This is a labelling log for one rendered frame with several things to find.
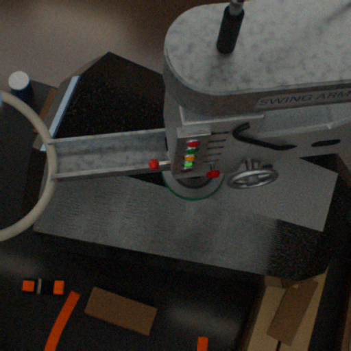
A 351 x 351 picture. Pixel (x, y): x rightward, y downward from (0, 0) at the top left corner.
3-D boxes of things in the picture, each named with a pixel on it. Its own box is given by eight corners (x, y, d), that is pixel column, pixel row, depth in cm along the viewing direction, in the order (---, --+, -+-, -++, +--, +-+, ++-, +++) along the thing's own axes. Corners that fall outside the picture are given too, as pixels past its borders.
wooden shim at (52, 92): (51, 89, 303) (50, 88, 302) (69, 94, 303) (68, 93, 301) (33, 132, 296) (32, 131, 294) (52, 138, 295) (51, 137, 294)
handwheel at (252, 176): (267, 156, 180) (277, 138, 165) (273, 188, 177) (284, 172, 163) (218, 162, 178) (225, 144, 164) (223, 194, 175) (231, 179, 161)
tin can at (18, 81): (25, 104, 300) (20, 92, 288) (9, 94, 301) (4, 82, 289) (37, 89, 303) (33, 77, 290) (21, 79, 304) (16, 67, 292)
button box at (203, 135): (198, 163, 167) (209, 123, 140) (199, 172, 166) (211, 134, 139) (170, 166, 166) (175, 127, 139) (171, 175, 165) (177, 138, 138)
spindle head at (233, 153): (275, 103, 188) (313, 28, 146) (288, 169, 182) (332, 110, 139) (162, 116, 185) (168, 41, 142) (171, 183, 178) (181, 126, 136)
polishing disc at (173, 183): (183, 210, 200) (183, 209, 198) (150, 158, 204) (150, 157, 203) (236, 179, 204) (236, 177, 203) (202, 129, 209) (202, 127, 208)
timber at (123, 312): (86, 314, 270) (83, 312, 259) (95, 288, 274) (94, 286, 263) (148, 336, 269) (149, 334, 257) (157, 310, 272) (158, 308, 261)
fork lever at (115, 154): (265, 113, 191) (269, 107, 187) (276, 170, 186) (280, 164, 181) (48, 134, 183) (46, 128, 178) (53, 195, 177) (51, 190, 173)
